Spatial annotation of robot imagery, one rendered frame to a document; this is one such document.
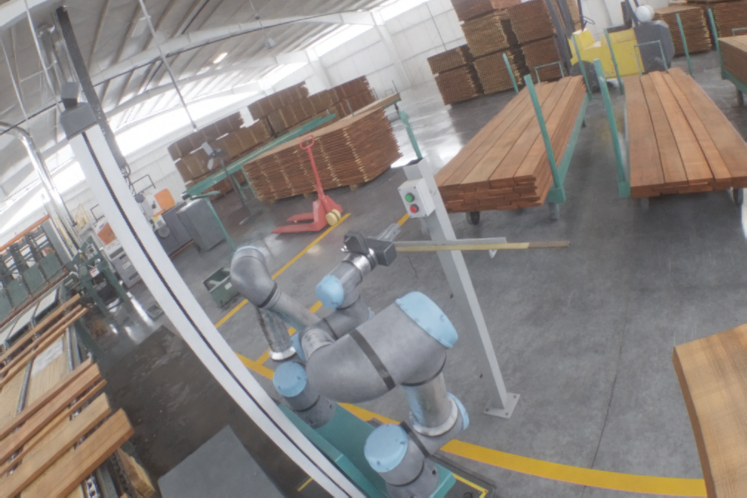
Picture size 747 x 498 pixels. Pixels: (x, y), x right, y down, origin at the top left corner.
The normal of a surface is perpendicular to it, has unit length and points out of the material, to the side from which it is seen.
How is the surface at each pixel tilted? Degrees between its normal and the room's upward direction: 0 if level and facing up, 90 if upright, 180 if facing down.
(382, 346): 42
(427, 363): 107
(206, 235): 96
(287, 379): 7
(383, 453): 8
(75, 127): 90
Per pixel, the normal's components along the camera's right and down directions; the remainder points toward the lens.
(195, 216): 0.76, 0.02
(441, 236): -0.56, 0.51
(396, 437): -0.50, -0.78
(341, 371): -0.46, -0.20
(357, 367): -0.11, -0.32
